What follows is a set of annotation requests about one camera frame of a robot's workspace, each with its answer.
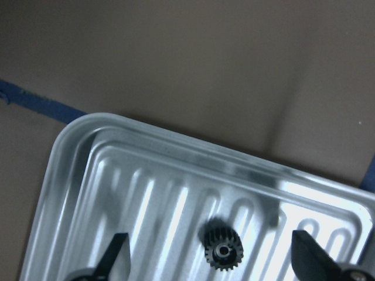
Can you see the small black bearing gear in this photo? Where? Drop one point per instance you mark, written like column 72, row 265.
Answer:
column 223, row 248

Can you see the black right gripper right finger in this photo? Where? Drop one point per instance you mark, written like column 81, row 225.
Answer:
column 309, row 259

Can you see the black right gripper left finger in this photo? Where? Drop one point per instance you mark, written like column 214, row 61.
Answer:
column 115, row 263

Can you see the silver ribbed metal tray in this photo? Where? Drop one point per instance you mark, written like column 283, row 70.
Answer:
column 109, row 174

